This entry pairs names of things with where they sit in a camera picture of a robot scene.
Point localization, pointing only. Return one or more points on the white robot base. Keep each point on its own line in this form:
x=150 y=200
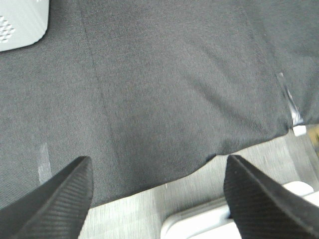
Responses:
x=213 y=220

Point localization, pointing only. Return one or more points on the black table cloth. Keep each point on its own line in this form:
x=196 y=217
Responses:
x=150 y=89

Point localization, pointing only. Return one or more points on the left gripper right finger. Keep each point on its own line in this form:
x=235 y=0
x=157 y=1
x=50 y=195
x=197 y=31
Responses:
x=246 y=188

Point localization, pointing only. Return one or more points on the grey tape strip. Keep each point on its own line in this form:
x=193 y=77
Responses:
x=297 y=119

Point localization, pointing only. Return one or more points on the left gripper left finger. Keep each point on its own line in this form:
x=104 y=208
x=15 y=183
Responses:
x=55 y=210

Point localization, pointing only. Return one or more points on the grey perforated laundry basket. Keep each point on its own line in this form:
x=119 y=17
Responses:
x=22 y=22

